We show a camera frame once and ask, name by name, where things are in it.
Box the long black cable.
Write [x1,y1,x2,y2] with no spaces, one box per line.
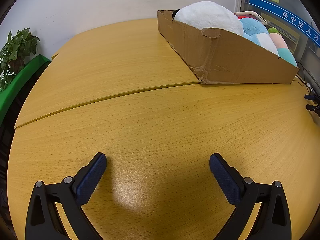
[297,62,320,90]

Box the pink teal plush green tuft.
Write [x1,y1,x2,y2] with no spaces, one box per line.
[267,27,298,67]

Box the blue plush toy red cap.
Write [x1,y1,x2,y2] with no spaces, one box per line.
[237,15,279,55]

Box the white plush toy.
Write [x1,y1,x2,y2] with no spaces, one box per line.
[172,1,244,36]

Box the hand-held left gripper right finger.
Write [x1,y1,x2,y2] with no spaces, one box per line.
[209,152,292,240]

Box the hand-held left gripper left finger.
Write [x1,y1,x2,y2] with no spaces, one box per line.
[25,152,107,240]

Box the blue sign band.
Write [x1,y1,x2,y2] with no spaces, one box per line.
[249,0,320,47]

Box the brown cardboard box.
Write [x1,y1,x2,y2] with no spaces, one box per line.
[157,9,300,85]

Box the white paper with orange edge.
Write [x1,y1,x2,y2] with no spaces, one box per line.
[234,10,268,25]

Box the large green potted plant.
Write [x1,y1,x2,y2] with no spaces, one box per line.
[0,27,40,92]

